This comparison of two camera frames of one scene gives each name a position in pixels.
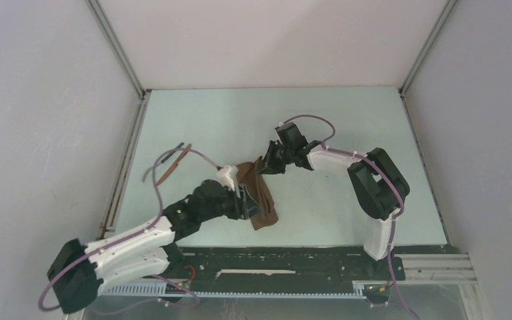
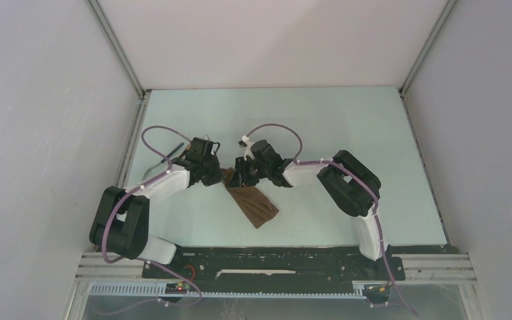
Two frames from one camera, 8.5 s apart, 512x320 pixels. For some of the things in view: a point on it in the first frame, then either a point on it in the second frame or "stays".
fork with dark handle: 162,161 stays
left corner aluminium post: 117,48 stays
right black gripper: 268,166 to 241,175
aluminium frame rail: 437,269 stays
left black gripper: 240,210 to 217,177
